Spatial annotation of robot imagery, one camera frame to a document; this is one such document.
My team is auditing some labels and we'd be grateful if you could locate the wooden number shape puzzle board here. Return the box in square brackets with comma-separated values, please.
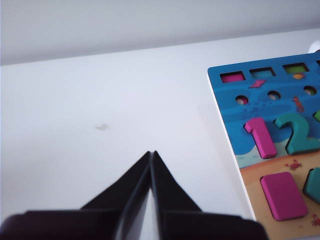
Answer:
[207, 51, 320, 240]

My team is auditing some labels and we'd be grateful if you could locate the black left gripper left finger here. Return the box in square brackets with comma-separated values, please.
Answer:
[80, 150, 151, 240]

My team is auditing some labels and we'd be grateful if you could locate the magenta number one piece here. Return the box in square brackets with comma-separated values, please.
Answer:
[243, 117, 278, 160]

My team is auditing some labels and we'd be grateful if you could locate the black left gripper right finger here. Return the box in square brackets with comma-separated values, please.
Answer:
[149, 150, 204, 240]

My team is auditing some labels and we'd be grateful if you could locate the magenta rectangle block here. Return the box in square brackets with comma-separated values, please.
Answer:
[259, 171, 309, 223]

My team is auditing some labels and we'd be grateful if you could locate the teal parallelogram block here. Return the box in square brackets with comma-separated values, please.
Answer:
[302, 167, 320, 205]

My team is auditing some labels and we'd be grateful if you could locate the teal number two piece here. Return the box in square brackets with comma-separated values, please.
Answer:
[272, 112, 320, 156]

